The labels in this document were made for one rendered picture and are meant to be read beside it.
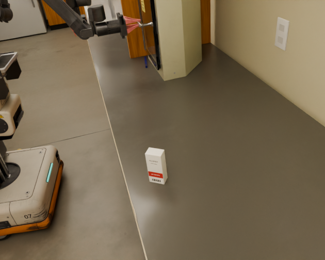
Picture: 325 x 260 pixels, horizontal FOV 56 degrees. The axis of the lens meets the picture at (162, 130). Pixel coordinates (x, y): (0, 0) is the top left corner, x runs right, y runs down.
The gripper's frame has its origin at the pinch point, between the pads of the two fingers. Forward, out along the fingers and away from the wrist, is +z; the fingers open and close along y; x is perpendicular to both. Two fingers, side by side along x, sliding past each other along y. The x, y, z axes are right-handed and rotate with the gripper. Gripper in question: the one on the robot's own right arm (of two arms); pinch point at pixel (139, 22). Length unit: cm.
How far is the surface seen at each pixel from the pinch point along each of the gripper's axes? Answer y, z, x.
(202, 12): -7.9, 41.2, 26.6
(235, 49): -23, 49, 2
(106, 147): -120, -30, 78
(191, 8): 3.0, 23.6, -4.2
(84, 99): -120, -43, 176
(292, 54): -10, 50, -44
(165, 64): -17.8, 7.8, -10.8
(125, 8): 1.0, -1.6, 26.1
